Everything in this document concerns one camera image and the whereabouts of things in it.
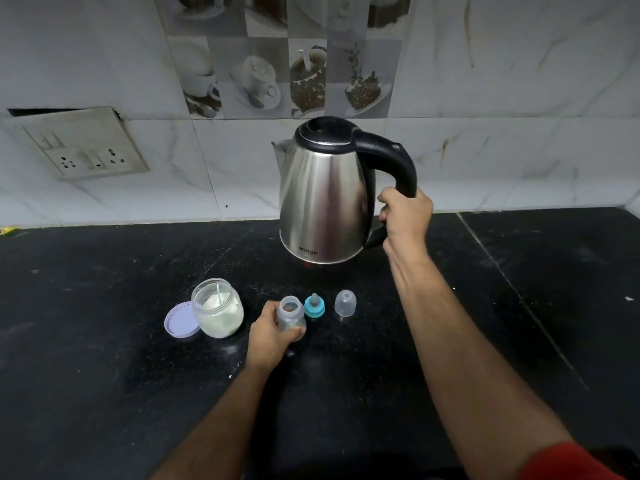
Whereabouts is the person's left hand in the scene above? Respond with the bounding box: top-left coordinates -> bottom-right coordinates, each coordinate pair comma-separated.
244,301 -> 307,373

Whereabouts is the person's right hand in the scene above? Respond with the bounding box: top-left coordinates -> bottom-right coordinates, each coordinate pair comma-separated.
376,187 -> 434,255

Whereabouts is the clear baby bottle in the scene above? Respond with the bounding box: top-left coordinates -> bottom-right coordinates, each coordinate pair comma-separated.
276,296 -> 307,342

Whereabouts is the stainless steel electric kettle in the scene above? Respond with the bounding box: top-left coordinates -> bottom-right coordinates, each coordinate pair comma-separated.
271,116 -> 418,266

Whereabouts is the person's left forearm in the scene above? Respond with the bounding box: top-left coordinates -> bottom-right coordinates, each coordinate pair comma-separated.
150,364 -> 274,480

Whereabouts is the person's right forearm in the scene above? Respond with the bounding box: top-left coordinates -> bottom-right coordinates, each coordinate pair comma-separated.
387,242 -> 576,480

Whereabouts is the clear jar of white powder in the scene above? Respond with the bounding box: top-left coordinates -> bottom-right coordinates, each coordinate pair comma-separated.
191,278 -> 245,339

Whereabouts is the clear bottle cap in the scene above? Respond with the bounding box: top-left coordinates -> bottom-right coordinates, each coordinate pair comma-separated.
334,290 -> 357,318

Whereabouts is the lilac jar lid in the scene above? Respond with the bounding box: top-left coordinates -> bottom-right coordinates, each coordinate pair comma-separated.
164,301 -> 202,340

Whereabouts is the red sleeve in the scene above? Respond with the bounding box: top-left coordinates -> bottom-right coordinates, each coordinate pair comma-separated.
517,441 -> 628,480

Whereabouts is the white wall socket plate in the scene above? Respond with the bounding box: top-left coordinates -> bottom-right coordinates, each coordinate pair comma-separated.
19,107 -> 151,181

